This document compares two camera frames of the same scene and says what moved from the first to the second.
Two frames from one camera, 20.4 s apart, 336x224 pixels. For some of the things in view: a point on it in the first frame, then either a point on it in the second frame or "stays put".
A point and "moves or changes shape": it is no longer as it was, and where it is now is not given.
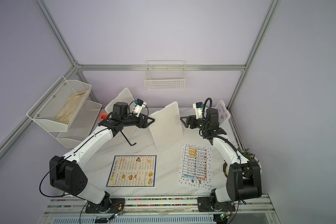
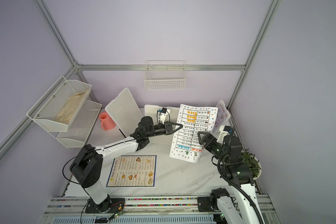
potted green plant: [247, 168] stays put
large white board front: [166, 129] moves or changes shape
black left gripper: [144, 124] to [168, 127]
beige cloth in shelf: [68, 110] stays put
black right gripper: [191, 118] to [209, 138]
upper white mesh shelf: [57, 108] stays put
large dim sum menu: [133, 171] stays put
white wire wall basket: [165, 75] stays put
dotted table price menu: [195, 167] to [186, 144]
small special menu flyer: [222, 113] stays put
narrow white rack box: [224, 113] stays put
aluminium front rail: [245, 204] stays put
